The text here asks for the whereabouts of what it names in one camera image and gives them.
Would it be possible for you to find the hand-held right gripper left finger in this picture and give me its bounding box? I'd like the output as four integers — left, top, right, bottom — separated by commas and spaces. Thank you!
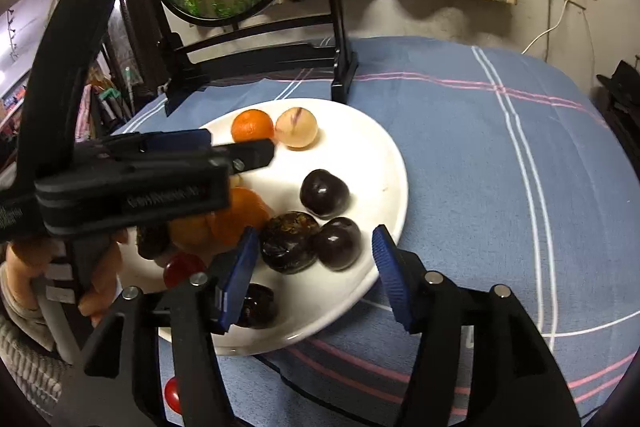
57, 228, 260, 427

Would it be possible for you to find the small red round fruit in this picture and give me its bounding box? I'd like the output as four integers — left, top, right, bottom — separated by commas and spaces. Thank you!
163, 252, 208, 290
163, 377, 182, 414

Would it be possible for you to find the blue striped tablecloth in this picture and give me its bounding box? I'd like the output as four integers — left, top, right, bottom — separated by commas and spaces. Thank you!
115, 36, 640, 427

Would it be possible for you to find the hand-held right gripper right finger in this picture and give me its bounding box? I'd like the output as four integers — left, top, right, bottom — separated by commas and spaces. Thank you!
372, 224, 583, 427

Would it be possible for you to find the white power cable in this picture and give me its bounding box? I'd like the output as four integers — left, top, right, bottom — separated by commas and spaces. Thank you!
522, 0, 571, 56

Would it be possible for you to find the orange tangerine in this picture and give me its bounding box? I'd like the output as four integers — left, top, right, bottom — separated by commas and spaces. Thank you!
210, 186, 273, 249
231, 108, 276, 144

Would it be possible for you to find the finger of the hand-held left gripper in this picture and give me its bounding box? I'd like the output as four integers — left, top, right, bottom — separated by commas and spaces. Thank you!
210, 139, 276, 175
107, 129, 213, 156

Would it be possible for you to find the dark purple plum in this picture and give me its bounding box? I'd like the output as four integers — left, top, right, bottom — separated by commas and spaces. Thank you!
136, 222, 173, 260
235, 283, 279, 329
300, 169, 351, 217
313, 217, 362, 271

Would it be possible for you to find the person's left hand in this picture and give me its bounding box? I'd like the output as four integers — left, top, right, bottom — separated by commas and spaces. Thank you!
0, 228, 131, 329

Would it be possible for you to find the round goldfish screen black stand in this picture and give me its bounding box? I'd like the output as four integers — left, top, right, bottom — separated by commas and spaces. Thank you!
149, 0, 360, 118

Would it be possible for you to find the person's left forearm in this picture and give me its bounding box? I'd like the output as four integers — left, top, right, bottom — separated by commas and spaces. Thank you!
0, 269, 68, 390

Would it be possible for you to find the white round plate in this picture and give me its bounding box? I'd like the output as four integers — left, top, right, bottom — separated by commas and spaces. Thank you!
117, 98, 410, 356

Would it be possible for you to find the dark speckled purple fruit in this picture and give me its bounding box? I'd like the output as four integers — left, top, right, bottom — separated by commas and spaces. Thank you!
259, 210, 322, 275

